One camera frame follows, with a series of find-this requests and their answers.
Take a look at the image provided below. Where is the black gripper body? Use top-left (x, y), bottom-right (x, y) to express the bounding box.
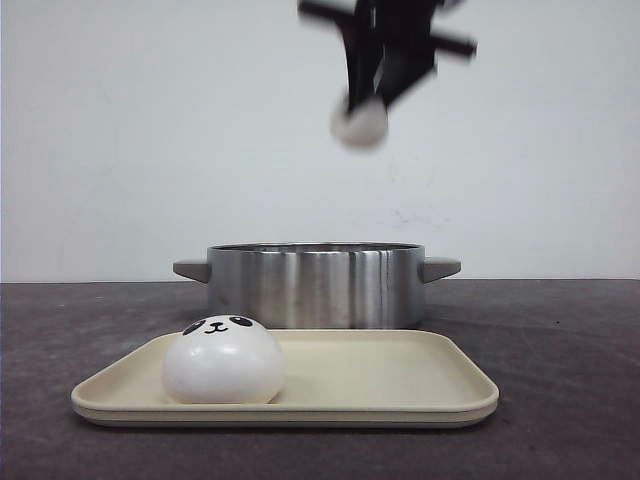
top-left (297, 1), bottom-right (477, 59)

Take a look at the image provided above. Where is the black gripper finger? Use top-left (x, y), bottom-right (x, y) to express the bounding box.
top-left (341, 19), bottom-right (383, 115)
top-left (372, 37), bottom-right (435, 108)

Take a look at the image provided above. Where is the panda bun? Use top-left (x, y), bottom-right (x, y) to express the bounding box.
top-left (161, 315), bottom-right (285, 404)
top-left (329, 92), bottom-right (389, 150)

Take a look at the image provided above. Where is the stainless steel steamer pot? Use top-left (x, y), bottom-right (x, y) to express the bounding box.
top-left (173, 242), bottom-right (461, 329)

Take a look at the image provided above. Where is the cream rectangular plastic tray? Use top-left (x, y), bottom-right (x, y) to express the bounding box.
top-left (70, 329), bottom-right (499, 428)

